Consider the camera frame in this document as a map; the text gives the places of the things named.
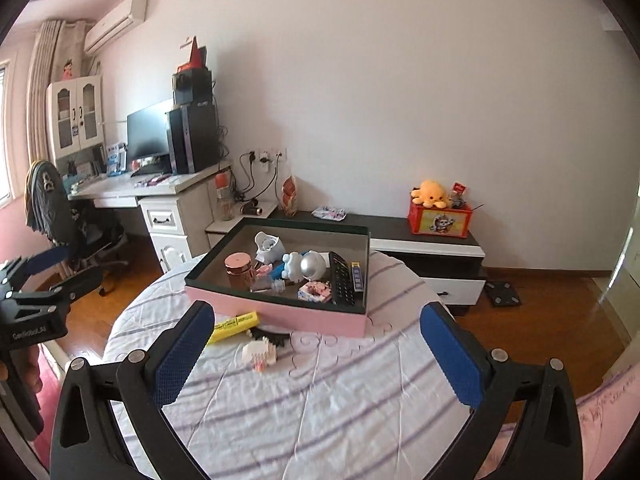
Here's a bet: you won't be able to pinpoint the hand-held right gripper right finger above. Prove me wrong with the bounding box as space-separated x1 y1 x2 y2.
419 301 586 480

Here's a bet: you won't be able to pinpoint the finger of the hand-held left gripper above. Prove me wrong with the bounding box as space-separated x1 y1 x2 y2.
50 265 105 307
0 246 74 286

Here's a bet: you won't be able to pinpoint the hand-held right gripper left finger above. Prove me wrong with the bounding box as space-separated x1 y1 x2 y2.
49 300 217 480

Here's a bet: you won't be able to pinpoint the pink storage box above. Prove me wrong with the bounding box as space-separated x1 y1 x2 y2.
184 216 372 337

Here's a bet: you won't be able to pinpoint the white cup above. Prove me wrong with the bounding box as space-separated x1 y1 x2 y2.
254 231 286 266

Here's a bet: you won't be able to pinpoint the person's left hand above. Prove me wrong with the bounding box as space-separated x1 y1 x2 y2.
10 345 42 411

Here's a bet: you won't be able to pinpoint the black office chair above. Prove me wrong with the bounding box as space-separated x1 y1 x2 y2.
25 160 128 296

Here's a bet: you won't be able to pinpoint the yellow marker box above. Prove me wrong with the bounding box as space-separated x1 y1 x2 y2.
206 311 262 346

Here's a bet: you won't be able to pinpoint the white block toy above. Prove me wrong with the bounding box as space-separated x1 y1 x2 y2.
241 337 280 375

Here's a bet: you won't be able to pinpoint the black bathroom scale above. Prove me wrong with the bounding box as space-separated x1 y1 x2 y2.
484 280 522 308

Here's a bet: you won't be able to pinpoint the rose gold jar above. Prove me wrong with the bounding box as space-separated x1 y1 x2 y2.
224 252 257 291

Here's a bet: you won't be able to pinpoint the white drawer cabinet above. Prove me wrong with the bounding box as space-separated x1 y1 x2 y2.
139 180 236 276

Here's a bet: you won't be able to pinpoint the blue packaging box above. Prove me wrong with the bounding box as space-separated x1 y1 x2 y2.
106 142 127 177

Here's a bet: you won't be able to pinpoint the black calculator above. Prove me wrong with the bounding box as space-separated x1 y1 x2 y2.
327 252 358 307

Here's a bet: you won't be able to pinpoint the window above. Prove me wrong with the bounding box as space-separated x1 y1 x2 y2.
0 60 13 206

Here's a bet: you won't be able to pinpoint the red printed box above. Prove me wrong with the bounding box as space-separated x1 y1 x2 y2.
407 195 473 239

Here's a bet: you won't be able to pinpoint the white desk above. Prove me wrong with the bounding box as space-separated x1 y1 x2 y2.
67 162 233 209

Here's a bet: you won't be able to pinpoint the white side shelf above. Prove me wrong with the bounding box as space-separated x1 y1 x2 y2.
205 200 278 235

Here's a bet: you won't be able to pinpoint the white glass-door cabinet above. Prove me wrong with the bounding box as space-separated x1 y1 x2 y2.
46 75 107 161

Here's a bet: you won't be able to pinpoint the white and blue astronaut figure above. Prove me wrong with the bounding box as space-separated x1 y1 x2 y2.
270 250 331 283

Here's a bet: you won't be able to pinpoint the orange-capped clear bottle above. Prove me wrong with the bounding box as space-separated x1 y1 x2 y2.
215 172 235 222

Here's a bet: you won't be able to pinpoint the yellow octopus plush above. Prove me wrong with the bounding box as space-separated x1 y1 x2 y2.
411 180 453 209

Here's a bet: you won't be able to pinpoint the black computer monitor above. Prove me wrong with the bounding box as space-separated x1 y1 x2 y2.
126 100 173 168

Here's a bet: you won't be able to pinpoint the pink bed sheet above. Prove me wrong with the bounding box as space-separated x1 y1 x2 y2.
575 365 640 480

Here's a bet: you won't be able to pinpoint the beige curtain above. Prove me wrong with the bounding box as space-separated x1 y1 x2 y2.
25 20 88 161

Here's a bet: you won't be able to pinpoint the black computer tower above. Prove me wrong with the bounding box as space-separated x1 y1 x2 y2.
166 102 221 175

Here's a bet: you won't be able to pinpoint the orange snack bag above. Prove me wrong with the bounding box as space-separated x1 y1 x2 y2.
280 176 299 218

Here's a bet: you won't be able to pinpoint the black box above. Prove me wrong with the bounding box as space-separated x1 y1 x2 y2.
172 67 213 107

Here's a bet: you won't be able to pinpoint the white air conditioner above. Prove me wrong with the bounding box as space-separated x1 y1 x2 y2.
82 0 149 55

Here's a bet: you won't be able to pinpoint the red triangular flag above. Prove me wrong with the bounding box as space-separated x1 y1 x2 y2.
177 36 207 73

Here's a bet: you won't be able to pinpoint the black cables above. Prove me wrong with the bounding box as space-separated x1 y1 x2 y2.
217 125 281 206

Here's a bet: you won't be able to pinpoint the white wall sockets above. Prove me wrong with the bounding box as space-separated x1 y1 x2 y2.
245 147 288 163

